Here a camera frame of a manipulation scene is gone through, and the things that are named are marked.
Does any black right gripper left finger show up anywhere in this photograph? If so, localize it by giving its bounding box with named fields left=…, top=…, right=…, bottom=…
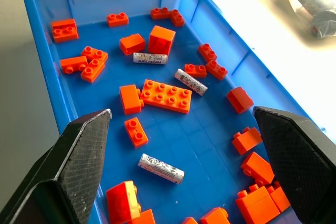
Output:
left=0, top=108, right=113, bottom=224

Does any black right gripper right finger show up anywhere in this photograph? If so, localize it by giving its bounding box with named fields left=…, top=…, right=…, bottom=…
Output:
left=253, top=105, right=336, bottom=224

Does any white AA battery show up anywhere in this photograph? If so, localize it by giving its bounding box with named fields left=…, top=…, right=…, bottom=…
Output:
left=132, top=52, right=169, bottom=66
left=137, top=153, right=185, bottom=185
left=174, top=68, right=208, bottom=97

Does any blue plastic bin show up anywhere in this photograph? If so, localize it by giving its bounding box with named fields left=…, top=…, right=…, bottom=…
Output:
left=22, top=0, right=328, bottom=224

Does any orange 2x4 toy brick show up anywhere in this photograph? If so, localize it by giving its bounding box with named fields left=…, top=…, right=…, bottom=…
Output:
left=140, top=79, right=193, bottom=114

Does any clear plastic bag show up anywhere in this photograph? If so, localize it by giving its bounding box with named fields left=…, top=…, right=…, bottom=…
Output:
left=281, top=0, right=336, bottom=40

